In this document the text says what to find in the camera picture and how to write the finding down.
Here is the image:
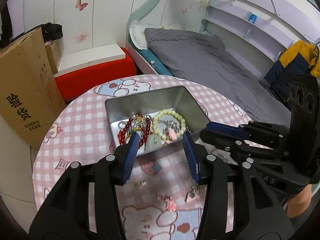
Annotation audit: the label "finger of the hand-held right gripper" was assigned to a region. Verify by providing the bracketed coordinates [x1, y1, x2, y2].
[207, 121, 291, 147]
[200, 129, 288, 167]

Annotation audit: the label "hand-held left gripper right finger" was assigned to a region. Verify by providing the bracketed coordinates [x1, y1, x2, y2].
[182, 131, 294, 240]

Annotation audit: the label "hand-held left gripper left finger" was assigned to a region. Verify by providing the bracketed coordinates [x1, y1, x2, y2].
[29, 132, 140, 240]

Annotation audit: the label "pile of bead bracelets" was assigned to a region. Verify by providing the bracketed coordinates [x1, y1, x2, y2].
[117, 109, 192, 147]

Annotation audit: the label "grey metal tin box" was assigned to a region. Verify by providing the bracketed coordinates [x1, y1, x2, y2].
[104, 86, 210, 154]

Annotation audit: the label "person's right forearm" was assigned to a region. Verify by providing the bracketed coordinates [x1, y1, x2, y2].
[286, 184, 313, 218]

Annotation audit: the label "pink checked tablecloth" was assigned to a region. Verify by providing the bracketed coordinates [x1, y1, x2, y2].
[34, 74, 253, 240]

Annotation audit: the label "grey blanket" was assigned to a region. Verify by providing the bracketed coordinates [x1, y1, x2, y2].
[144, 27, 293, 128]

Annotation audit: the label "yellow and navy jacket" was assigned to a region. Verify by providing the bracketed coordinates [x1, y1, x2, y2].
[264, 40, 320, 103]

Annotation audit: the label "teal bed sheet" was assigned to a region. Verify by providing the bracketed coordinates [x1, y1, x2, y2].
[139, 49, 173, 77]

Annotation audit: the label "cream floor cabinet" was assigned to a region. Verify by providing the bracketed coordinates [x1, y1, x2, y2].
[0, 115, 38, 210]

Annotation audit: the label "white pillow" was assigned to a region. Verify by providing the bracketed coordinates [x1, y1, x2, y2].
[129, 21, 185, 50]

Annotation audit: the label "small cardboard box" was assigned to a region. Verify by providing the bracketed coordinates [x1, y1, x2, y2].
[44, 40, 62, 75]

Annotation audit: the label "large cardboard box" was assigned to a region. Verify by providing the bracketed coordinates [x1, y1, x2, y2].
[0, 26, 67, 150]

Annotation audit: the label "white wardrobe with butterfly stickers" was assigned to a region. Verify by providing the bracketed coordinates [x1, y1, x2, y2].
[6, 0, 173, 63]

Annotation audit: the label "black cloth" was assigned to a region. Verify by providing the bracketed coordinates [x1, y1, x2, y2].
[40, 22, 63, 48]

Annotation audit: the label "pink charm keychain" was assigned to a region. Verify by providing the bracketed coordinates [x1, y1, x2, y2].
[157, 193, 177, 212]

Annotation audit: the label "purple wall shelves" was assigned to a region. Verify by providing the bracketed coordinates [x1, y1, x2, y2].
[204, 0, 320, 63]

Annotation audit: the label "teal bunk bed frame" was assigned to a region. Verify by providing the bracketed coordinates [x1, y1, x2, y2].
[125, 0, 320, 80]

